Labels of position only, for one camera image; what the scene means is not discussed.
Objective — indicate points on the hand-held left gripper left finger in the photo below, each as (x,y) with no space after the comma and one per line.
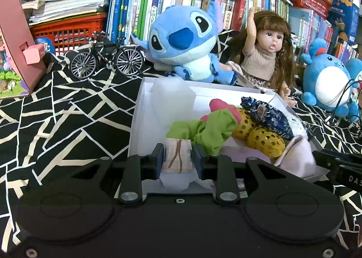
(160,160)

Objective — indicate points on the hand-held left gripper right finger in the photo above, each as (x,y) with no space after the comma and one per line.
(198,162)

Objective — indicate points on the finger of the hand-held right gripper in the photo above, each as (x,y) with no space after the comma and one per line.
(331,160)

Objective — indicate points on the white cloth with brown print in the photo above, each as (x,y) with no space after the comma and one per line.
(178,159)

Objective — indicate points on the lavender cloth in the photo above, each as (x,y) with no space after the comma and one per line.
(299,156)

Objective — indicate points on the green fabric cloth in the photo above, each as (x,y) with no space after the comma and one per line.
(215,130)

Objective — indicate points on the white cardboard box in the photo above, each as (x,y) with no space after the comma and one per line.
(147,122)

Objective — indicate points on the pink soft toy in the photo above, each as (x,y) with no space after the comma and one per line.
(217,104)

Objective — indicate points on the yellow perforated soft toy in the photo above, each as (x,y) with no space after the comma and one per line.
(263,139)

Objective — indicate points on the blue patterned fabric pouch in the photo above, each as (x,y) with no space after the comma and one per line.
(268,118)

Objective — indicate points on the white fabric piece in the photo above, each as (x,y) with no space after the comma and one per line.
(297,123)

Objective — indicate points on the round blue mouse plush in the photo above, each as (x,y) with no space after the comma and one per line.
(328,82)

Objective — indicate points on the black white patterned blanket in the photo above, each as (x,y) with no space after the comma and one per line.
(79,122)

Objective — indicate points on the blue white cat plush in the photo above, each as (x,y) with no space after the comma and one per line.
(356,68)

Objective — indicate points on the blue alien plush toy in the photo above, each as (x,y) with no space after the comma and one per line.
(198,46)

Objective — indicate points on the black model bicycle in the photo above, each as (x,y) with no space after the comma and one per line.
(104,54)

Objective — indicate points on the brown-haired baby doll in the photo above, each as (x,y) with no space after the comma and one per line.
(263,60)

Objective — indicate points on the blue printed carton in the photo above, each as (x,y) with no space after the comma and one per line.
(343,17)

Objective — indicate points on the red plastic crate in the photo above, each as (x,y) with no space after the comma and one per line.
(70,30)

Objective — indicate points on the blue round tag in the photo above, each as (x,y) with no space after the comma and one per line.
(45,47)

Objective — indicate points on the row of upright books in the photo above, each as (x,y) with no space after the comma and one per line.
(135,0)

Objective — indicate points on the pink house-shaped box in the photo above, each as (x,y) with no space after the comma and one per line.
(14,34)

